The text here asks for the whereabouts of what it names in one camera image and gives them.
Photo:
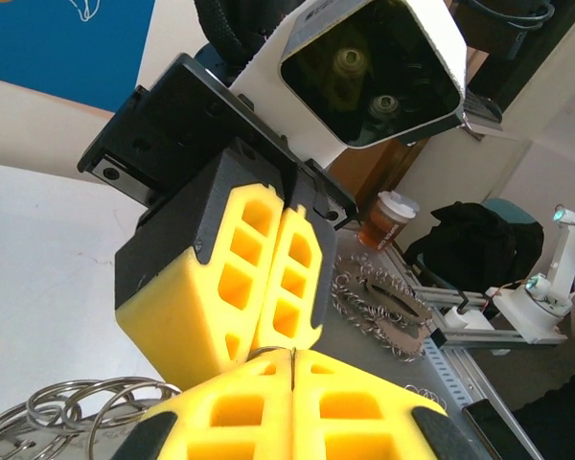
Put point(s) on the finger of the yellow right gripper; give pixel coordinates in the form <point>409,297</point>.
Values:
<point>311,268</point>
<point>182,306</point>

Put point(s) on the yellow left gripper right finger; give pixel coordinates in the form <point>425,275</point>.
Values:
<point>354,412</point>

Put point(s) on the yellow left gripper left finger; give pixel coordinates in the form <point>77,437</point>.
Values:
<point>230,417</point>

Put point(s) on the thin silver keyring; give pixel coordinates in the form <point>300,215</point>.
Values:
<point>292,371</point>

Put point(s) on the small white robot arm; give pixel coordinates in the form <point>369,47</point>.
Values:
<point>568,268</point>

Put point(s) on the coffee cup with white lid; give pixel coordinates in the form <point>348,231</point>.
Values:
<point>385,223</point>

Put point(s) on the brown cardboard cutout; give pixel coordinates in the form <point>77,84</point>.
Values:
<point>397,302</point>

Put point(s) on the brown wooden cabinet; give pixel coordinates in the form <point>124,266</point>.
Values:
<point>388,163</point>

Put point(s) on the black smartphone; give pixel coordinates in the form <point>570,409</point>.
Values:
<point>498,431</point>

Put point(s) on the black bag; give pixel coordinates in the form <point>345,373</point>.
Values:
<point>479,244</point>

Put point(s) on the teal chair back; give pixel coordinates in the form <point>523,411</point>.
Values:
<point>517,211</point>

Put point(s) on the black electronic box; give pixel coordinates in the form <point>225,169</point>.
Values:
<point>493,29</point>

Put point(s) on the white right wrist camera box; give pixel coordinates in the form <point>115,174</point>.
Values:
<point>311,129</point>

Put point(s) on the blue floral wall panel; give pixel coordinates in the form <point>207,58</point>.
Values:
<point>52,43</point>

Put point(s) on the aluminium extrusion rail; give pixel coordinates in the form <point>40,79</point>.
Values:
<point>489,338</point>

